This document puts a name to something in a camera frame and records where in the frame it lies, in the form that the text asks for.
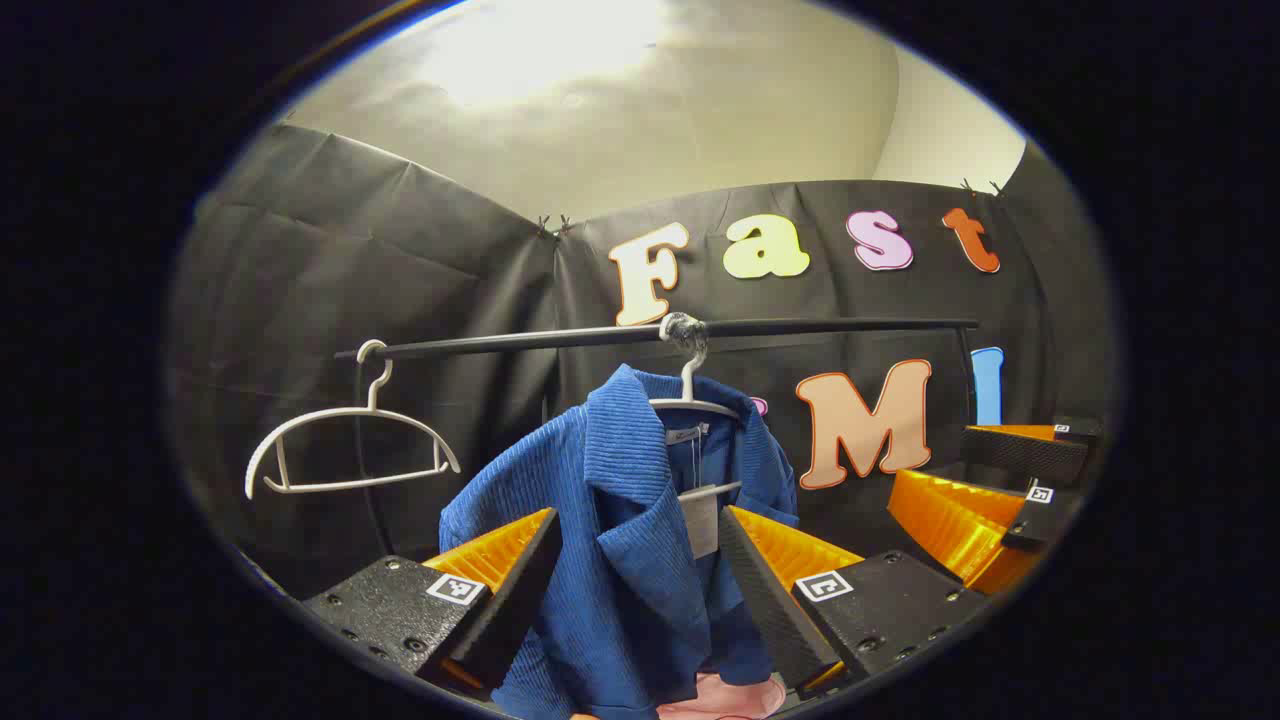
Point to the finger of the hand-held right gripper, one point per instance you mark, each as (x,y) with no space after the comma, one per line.
(1025,455)
(950,520)

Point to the black clothes rack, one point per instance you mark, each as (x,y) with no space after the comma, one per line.
(500,341)

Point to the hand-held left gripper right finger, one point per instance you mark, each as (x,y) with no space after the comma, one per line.
(765,600)

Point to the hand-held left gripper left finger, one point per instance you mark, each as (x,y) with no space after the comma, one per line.
(520,600)

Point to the white hanger taped to rail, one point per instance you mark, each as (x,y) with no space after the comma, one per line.
(690,403)

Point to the clear tape wad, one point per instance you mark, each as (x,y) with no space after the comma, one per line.
(683,330)

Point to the pink laundry hamper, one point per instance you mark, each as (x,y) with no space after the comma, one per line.
(720,700)

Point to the white plastic hanger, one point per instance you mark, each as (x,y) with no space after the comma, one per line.
(350,411)

